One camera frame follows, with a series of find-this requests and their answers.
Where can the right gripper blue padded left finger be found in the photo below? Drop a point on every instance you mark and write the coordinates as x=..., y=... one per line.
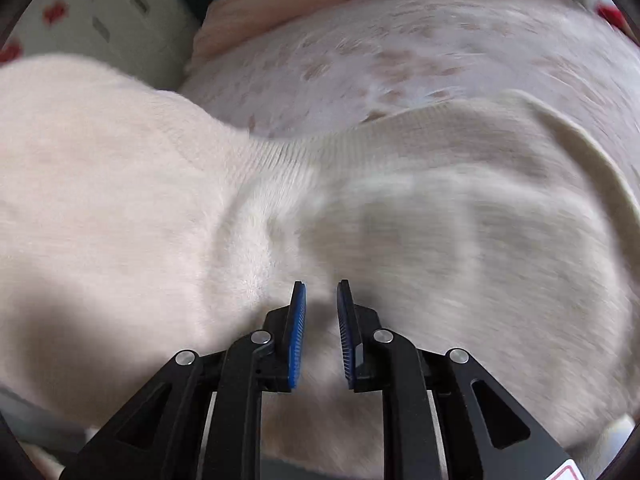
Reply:
x=199, y=417

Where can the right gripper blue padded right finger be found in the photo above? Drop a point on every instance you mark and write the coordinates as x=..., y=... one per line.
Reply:
x=444, y=415

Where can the cream knit sweater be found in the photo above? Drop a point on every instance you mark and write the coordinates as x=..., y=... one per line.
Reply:
x=134, y=225

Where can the pink floral bedspread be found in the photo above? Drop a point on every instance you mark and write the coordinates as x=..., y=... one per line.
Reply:
x=367, y=59

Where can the white wardrobe with red stickers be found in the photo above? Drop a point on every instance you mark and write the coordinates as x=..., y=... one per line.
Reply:
x=150, y=40

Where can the red cloth on sill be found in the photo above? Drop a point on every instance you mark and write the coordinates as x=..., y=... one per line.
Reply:
x=614, y=16

